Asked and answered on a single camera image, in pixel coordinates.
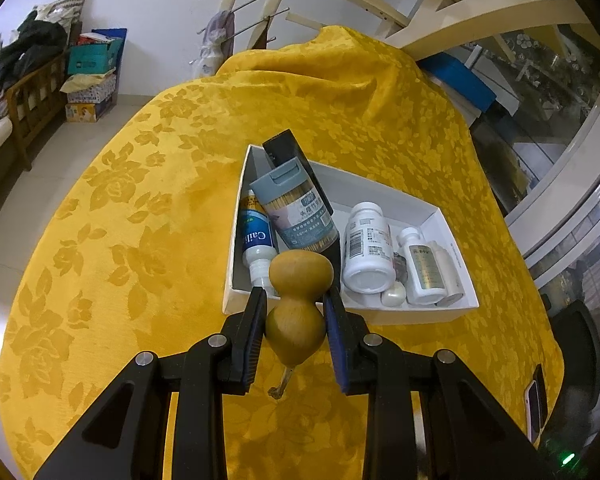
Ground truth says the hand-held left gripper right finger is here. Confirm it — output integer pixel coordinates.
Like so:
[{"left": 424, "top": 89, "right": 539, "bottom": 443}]
[{"left": 322, "top": 286, "right": 556, "bottom": 480}]

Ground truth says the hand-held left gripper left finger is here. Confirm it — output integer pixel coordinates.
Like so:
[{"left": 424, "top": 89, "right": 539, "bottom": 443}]
[{"left": 32, "top": 286, "right": 269, "bottom": 480}]

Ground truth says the wooden gourd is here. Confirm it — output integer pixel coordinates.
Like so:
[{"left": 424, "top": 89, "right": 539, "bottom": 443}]
[{"left": 264, "top": 249, "right": 335, "bottom": 401}]

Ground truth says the white pebble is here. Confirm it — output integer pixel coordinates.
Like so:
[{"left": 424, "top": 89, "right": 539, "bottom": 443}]
[{"left": 381, "top": 282, "right": 407, "bottom": 307}]

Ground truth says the blue and white tube bottle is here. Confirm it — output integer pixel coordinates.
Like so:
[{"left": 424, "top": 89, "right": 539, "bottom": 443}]
[{"left": 237, "top": 190, "right": 282, "bottom": 297}]

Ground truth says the large white pill bottle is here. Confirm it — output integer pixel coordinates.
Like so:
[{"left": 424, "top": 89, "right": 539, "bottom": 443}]
[{"left": 342, "top": 201, "right": 397, "bottom": 294}]

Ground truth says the small white bottle grey label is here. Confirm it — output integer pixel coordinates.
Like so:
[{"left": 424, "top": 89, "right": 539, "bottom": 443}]
[{"left": 399, "top": 227, "right": 449, "bottom": 305}]

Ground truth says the toothpick jar with grey lid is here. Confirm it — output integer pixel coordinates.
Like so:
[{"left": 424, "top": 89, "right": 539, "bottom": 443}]
[{"left": 249, "top": 156, "right": 340, "bottom": 253}]

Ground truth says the cream plastic bottle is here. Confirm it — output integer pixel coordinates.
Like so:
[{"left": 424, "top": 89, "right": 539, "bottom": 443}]
[{"left": 429, "top": 241, "right": 465, "bottom": 307}]

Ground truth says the black portable speaker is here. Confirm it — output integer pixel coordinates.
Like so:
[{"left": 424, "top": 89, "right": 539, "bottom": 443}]
[{"left": 262, "top": 129, "right": 342, "bottom": 287}]

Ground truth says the smartphone with white case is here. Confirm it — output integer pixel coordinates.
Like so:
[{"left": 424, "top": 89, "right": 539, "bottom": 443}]
[{"left": 523, "top": 379, "right": 544, "bottom": 444}]

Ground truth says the black smartphone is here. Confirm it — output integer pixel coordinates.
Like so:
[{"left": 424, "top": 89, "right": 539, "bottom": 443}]
[{"left": 532, "top": 363, "right": 549, "bottom": 432}]

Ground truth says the black chair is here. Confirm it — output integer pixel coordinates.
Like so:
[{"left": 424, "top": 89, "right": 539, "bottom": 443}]
[{"left": 544, "top": 299, "right": 600, "bottom": 442}]

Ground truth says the yellow floral tablecloth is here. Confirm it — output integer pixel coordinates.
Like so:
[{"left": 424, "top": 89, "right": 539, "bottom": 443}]
[{"left": 0, "top": 25, "right": 567, "bottom": 480}]

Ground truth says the white hanging bag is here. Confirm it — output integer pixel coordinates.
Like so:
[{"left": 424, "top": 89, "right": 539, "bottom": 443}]
[{"left": 197, "top": 44, "right": 232, "bottom": 79}]

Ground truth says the printed cardboard box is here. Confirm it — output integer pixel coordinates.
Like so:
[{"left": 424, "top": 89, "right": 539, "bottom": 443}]
[{"left": 64, "top": 102, "right": 114, "bottom": 124}]

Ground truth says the white and blue cardboard box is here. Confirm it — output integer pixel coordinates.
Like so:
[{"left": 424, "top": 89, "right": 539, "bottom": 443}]
[{"left": 67, "top": 77, "right": 117, "bottom": 107}]

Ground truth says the storage box with blue lid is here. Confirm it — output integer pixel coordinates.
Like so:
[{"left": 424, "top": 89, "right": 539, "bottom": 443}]
[{"left": 419, "top": 53, "right": 497, "bottom": 117}]

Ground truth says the yellow paper envelope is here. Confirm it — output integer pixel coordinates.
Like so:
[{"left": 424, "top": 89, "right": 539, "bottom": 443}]
[{"left": 59, "top": 70, "right": 117, "bottom": 94}]

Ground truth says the purple hanging cloth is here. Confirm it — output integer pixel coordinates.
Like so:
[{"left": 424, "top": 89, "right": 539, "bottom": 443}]
[{"left": 207, "top": 9, "right": 238, "bottom": 52}]

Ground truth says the green cardboard box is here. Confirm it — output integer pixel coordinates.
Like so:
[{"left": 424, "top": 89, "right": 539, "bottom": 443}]
[{"left": 67, "top": 40, "right": 123, "bottom": 76}]

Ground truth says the blue folder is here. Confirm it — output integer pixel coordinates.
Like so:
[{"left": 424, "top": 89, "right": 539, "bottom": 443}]
[{"left": 90, "top": 28, "right": 129, "bottom": 44}]

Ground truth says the cream wooden staircase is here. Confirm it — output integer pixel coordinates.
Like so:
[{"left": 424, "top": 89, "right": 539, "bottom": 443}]
[{"left": 260, "top": 0, "right": 600, "bottom": 62}]

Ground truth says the patterned pillow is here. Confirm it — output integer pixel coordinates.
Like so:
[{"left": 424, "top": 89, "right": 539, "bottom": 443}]
[{"left": 32, "top": 0, "right": 88, "bottom": 27}]

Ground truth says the wooden sofa frame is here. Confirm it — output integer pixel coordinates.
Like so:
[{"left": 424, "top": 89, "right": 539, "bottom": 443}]
[{"left": 5, "top": 52, "right": 69, "bottom": 172}]

